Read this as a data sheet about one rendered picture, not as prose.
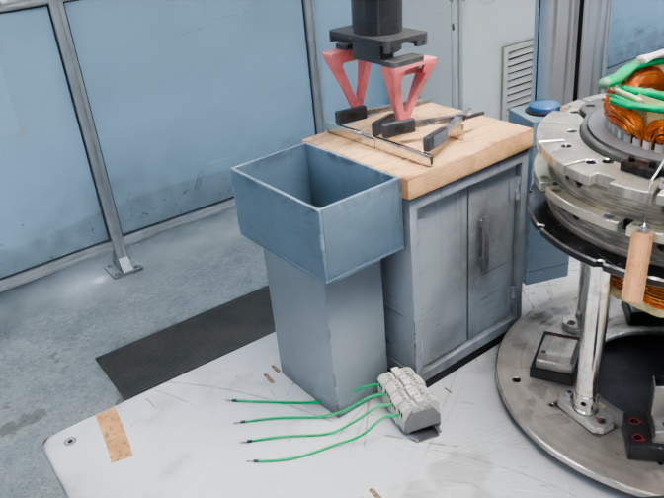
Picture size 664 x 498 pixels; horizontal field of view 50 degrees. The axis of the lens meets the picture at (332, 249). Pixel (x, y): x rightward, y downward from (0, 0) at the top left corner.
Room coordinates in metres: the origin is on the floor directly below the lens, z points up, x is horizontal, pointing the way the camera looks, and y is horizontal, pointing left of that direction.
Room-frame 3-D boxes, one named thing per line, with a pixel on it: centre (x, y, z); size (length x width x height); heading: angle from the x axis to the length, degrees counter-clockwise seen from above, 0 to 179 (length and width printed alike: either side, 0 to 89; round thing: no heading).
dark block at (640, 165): (0.57, -0.28, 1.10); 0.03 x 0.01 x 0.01; 33
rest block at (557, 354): (0.68, -0.26, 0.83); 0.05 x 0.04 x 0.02; 151
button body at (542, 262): (0.94, -0.31, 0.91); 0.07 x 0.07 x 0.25; 13
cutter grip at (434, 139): (0.73, -0.12, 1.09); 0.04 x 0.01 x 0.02; 140
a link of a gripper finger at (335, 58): (0.85, -0.06, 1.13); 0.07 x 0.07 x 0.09; 36
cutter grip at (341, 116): (0.84, -0.04, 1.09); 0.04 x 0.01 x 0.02; 111
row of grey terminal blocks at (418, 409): (0.65, -0.07, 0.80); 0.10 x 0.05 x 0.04; 17
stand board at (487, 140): (0.81, -0.11, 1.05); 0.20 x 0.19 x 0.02; 125
